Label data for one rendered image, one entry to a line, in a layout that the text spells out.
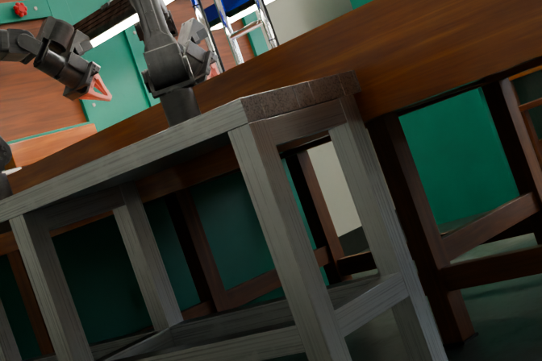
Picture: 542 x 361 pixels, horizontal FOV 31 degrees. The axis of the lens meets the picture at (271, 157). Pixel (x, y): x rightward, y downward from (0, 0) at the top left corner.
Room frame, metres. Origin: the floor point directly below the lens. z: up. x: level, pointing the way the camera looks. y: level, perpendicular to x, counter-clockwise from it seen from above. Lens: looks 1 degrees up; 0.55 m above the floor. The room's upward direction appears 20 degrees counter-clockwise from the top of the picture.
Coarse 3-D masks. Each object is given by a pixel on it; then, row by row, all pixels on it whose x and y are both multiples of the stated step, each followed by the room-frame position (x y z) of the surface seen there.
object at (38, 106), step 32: (0, 0) 2.87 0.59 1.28; (32, 0) 2.94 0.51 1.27; (64, 0) 3.02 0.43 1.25; (96, 0) 3.12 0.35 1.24; (32, 32) 2.92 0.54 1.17; (128, 32) 3.16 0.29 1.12; (224, 32) 3.48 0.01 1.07; (256, 32) 3.58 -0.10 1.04; (0, 64) 2.82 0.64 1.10; (32, 64) 2.90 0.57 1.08; (128, 64) 3.14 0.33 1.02; (224, 64) 3.44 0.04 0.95; (0, 96) 2.80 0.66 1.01; (32, 96) 2.87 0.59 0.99; (64, 96) 2.95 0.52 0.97; (128, 96) 3.11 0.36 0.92; (0, 128) 2.77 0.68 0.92; (32, 128) 2.84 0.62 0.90; (64, 128) 2.90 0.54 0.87; (96, 128) 2.98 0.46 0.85
